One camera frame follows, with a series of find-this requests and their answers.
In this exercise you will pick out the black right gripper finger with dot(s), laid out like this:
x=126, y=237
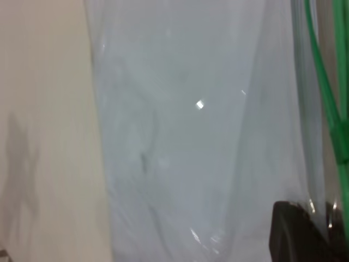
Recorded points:
x=291, y=237

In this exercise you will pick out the clear zip bag green zipper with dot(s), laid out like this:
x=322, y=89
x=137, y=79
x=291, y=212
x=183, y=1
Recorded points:
x=191, y=136

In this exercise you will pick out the clear plastic bag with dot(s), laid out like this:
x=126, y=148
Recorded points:
x=177, y=82

